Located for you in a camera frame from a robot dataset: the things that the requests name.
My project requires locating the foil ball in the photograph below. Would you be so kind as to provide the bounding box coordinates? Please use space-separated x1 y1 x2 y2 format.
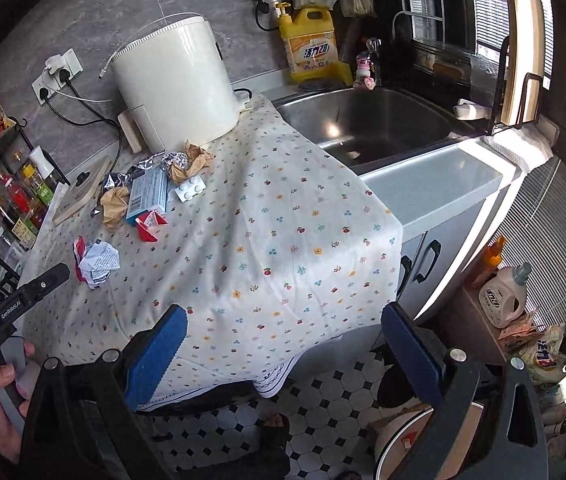
161 152 190 170

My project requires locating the white trash bin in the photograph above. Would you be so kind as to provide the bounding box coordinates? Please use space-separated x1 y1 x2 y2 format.
371 402 484 479

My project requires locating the beige kitchen scale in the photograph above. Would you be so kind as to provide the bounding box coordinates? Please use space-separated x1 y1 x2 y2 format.
53 156 112 226

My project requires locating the white laundry detergent bottle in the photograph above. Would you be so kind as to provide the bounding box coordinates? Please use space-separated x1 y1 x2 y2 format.
478 262 531 328

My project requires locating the white green refill pouch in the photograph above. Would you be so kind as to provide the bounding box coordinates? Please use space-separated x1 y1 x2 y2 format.
517 324 566 387

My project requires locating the gold-capped dark sauce bottle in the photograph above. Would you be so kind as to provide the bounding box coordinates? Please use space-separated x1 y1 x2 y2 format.
0 196 36 250

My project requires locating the crumpled receipt red wrapper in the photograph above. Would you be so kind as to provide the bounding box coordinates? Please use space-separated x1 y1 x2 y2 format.
73 236 120 289

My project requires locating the orange pump bottle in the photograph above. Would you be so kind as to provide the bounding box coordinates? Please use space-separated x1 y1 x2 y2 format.
466 235 506 288

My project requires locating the red-capped sauce bottle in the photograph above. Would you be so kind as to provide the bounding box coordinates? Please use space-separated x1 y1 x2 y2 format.
0 171 47 230

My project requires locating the green-label yellow-cap bottle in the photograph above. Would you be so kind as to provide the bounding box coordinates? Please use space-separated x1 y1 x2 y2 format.
21 162 53 206

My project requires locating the small red carton piece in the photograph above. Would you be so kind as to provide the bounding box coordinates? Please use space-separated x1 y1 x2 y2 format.
134 210 168 243

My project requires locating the crumpled brown paper left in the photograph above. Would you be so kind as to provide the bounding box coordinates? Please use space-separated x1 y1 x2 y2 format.
100 186 129 232

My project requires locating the crumpled brown paper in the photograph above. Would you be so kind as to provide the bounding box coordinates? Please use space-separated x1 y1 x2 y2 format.
167 141 213 185
100 186 129 232

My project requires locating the light blue medicine box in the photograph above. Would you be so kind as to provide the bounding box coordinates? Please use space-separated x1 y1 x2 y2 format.
126 166 168 223

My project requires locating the floral white tablecloth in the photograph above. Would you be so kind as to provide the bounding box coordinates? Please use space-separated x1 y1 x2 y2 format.
20 94 402 408

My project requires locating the flattened silver foil wrapper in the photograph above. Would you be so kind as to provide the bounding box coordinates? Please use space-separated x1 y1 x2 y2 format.
99 152 168 200

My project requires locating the crumpled brown paper right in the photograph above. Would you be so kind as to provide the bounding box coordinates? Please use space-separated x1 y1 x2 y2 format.
167 141 213 185

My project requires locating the stainless steel sink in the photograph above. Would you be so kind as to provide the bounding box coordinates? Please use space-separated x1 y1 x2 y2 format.
274 88 479 176

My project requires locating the white usb charger plug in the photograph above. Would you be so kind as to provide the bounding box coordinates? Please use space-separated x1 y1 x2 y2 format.
44 54 65 76

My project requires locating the white air fryer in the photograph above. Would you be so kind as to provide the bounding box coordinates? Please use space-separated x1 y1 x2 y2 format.
102 12 245 153

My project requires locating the pink small bottle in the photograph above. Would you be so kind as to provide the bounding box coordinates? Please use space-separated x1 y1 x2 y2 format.
353 38 382 91

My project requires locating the wooden cutting board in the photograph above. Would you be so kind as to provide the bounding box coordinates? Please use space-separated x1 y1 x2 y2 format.
501 0 545 128

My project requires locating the yellow dish soap bottle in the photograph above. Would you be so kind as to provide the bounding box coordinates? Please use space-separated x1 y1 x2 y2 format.
275 2 338 82

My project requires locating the grey cabinet with handles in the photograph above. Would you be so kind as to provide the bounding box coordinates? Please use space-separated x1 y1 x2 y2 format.
361 139 522 322

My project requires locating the white wall socket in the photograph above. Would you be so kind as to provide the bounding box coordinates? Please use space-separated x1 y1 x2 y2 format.
32 48 84 105

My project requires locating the white charging cable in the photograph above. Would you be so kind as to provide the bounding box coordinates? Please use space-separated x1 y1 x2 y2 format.
48 11 200 105

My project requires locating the black power cable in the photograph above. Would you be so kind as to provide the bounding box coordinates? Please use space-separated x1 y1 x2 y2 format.
37 68 127 172

